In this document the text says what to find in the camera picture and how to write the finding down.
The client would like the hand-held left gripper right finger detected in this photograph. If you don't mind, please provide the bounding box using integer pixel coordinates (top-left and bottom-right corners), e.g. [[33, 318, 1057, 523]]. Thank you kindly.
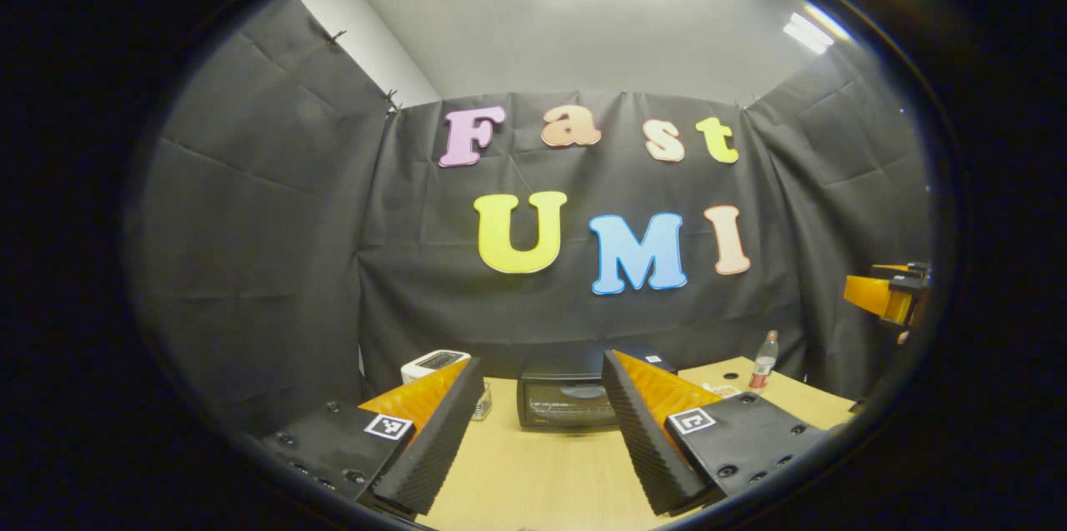
[[600, 349, 830, 517]]

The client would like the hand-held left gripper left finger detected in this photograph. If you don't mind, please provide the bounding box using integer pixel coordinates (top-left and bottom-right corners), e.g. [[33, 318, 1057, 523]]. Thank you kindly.
[[263, 356, 486, 517]]

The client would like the black electric oven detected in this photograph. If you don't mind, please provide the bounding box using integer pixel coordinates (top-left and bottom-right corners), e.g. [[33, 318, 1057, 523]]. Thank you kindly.
[[517, 345, 678, 432]]

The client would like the white toaster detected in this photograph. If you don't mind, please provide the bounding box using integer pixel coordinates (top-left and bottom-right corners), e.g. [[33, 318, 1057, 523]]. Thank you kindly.
[[400, 349, 473, 386]]

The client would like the clear bottle with red label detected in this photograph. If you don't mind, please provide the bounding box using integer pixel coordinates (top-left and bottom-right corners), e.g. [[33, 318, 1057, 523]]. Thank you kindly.
[[748, 330, 780, 393]]

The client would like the small ceiling light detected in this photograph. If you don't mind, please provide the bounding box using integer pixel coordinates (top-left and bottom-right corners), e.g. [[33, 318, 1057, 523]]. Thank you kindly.
[[782, 12, 834, 55]]

